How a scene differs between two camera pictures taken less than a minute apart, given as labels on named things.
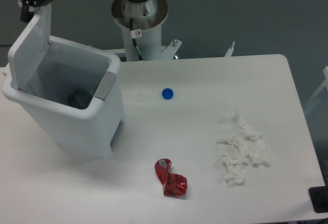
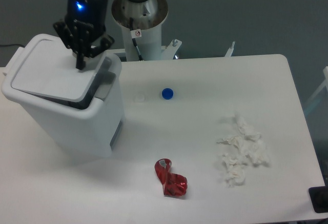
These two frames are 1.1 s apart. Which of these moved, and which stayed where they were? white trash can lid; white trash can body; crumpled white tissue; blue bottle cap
Moved: white trash can lid
Stayed: white trash can body; blue bottle cap; crumpled white tissue
